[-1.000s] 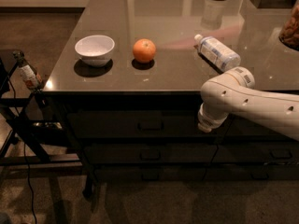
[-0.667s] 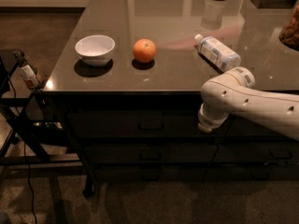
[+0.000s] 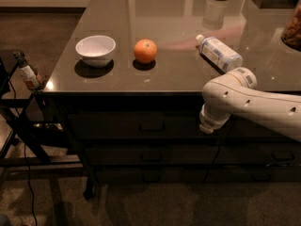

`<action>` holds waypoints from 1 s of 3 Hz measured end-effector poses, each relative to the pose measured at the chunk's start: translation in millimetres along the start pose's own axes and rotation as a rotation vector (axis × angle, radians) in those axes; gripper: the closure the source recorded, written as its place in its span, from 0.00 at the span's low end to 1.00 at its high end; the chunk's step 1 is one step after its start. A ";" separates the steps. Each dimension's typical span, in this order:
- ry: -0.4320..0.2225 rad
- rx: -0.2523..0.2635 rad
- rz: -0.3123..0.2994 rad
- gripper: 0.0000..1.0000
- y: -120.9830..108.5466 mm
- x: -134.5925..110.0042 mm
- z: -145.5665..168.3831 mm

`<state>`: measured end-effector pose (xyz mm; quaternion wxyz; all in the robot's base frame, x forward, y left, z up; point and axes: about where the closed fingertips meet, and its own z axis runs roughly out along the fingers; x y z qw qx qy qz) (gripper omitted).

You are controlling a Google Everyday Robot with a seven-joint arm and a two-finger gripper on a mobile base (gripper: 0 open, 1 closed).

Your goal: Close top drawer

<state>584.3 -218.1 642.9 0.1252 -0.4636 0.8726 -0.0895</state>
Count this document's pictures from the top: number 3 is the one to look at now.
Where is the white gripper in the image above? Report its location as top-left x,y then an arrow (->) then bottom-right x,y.
199,103 -> 230,134

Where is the dark top drawer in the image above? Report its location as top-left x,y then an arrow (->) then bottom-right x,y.
68,111 -> 202,139

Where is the dark drawer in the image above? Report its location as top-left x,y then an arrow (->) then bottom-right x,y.
85,144 -> 218,166
68,111 -> 202,139
95,167 -> 207,184

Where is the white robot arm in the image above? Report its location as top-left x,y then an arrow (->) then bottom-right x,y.
199,67 -> 301,141

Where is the dark bottom drawer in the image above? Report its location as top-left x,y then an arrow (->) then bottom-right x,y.
95,167 -> 207,184

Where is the dark middle drawer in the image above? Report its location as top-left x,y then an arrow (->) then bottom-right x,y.
85,144 -> 218,166

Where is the clear plastic water bottle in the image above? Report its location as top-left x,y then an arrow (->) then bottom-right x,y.
196,35 -> 243,73

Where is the orange fruit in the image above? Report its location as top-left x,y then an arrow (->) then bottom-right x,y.
134,39 -> 157,64

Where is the snack bag on table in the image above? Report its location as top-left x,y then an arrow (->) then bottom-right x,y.
281,0 -> 301,51

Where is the white ceramic bowl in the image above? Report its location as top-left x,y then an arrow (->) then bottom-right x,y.
75,35 -> 116,68

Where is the brown glass bottle with label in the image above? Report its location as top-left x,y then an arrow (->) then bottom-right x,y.
13,50 -> 43,93

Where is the black cable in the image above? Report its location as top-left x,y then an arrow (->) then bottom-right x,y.
8,78 -> 39,226

